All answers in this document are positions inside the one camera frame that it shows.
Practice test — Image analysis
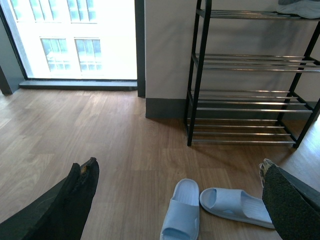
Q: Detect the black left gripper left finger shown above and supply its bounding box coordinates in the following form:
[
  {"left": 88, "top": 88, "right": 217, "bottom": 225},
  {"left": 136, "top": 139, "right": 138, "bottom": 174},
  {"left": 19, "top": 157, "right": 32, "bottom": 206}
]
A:
[{"left": 0, "top": 157, "right": 100, "bottom": 240}]

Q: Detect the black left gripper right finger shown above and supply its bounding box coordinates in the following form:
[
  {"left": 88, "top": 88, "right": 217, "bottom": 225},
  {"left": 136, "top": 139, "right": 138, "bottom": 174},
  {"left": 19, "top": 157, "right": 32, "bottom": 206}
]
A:
[{"left": 259, "top": 158, "right": 320, "bottom": 240}]

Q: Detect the light blue slipper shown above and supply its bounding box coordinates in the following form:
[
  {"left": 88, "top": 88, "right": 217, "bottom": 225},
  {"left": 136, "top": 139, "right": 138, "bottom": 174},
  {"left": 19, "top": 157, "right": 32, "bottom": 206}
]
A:
[
  {"left": 199, "top": 187, "right": 275, "bottom": 229},
  {"left": 159, "top": 178, "right": 200, "bottom": 240}
]

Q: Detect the grey sneaker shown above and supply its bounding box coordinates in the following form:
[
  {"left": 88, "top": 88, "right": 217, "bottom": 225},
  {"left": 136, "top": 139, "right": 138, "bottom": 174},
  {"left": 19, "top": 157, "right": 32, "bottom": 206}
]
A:
[{"left": 276, "top": 0, "right": 320, "bottom": 19}]

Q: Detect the black metal shoe rack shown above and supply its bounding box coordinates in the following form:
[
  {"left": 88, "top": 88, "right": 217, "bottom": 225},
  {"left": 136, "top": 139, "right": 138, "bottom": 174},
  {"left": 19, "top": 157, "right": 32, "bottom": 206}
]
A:
[{"left": 183, "top": 0, "right": 320, "bottom": 148}]

